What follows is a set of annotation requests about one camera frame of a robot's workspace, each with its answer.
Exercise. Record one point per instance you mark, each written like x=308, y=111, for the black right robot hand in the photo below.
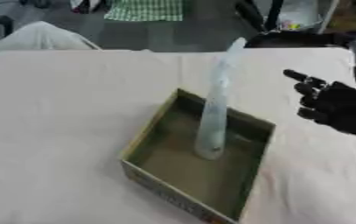
x=339, y=106

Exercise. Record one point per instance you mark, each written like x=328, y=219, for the tall clear plastic bottle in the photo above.
x=215, y=116

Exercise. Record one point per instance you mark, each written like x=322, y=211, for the open cardboard box green inside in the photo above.
x=201, y=163

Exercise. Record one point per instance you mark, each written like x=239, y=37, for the clear plastic bag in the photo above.
x=299, y=14

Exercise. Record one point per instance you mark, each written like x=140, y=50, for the black tripod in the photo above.
x=267, y=17

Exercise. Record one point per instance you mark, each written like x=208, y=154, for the green white checked cloth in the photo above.
x=144, y=10

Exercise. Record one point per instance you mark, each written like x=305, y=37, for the white chair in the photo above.
x=35, y=38

